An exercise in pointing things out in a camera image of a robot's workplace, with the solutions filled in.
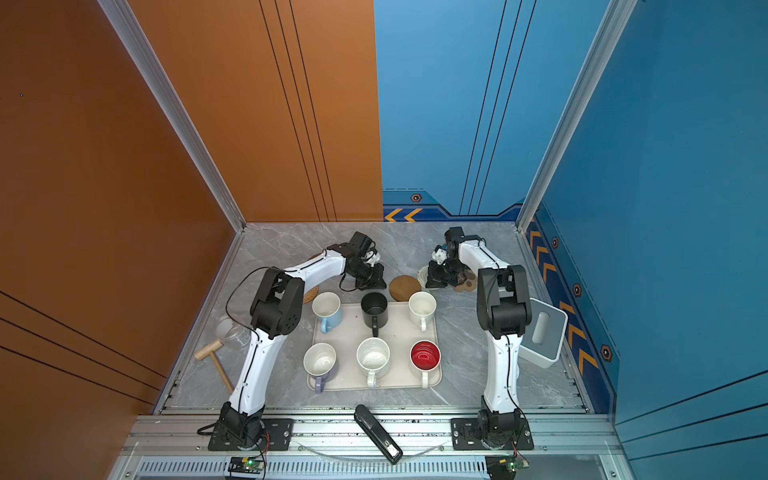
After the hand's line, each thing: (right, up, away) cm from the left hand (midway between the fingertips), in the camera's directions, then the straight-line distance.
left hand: (389, 283), depth 102 cm
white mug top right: (+10, -6, -10) cm, 16 cm away
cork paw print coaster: (+22, +3, -19) cm, 29 cm away
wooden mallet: (-52, -18, -15) cm, 57 cm away
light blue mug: (-19, -6, -10) cm, 22 cm away
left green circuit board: (-33, -40, -31) cm, 60 cm away
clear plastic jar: (-47, -14, -13) cm, 51 cm away
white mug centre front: (-4, -20, -17) cm, 26 cm away
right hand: (+13, 0, -2) cm, 13 cm away
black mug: (-5, -7, -10) cm, 13 cm away
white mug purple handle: (-20, -20, -19) cm, 34 cm away
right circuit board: (+27, -40, -32) cm, 58 cm away
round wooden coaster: (+4, -1, 0) cm, 5 cm away
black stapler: (-5, -30, -29) cm, 42 cm away
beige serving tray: (+3, -14, -12) cm, 18 cm away
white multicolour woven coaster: (+12, +2, +3) cm, 12 cm away
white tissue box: (+43, -14, -18) cm, 49 cm away
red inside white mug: (+11, -19, -17) cm, 28 cm away
